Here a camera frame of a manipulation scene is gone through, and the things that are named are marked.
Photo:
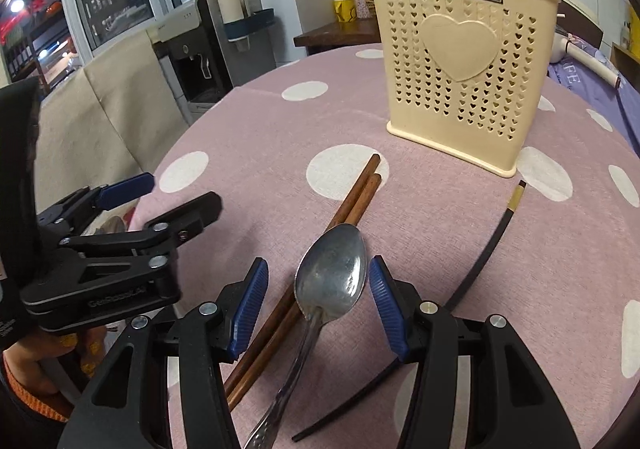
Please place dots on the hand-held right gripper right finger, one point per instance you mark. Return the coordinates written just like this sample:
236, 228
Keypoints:
387, 304

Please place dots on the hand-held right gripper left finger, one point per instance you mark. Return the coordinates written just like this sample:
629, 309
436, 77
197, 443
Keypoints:
247, 309

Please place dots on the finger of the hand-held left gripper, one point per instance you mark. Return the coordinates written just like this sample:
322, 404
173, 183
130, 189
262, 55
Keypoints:
125, 190
195, 214

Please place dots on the metal spoon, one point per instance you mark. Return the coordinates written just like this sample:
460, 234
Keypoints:
330, 269

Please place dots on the black chopstick with gold band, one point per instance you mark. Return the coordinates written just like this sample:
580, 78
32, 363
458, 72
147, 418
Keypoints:
493, 239

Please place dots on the cream plastic utensil holder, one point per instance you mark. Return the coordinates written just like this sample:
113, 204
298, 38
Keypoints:
450, 129

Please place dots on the beige sofa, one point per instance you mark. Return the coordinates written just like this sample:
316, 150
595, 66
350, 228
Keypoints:
110, 119

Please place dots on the pink polka dot tablecloth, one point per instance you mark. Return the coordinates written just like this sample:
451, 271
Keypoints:
425, 209

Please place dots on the grey water dispenser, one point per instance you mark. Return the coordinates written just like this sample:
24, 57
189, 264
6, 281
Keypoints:
200, 64

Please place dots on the blue white cup holder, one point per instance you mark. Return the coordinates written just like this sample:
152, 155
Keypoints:
250, 29

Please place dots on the dark wooden vanity table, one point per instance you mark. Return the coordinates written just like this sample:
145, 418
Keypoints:
340, 34

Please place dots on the yellow mug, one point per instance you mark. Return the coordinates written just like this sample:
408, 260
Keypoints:
345, 10

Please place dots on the wooden side shelf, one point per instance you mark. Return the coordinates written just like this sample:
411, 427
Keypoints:
625, 66

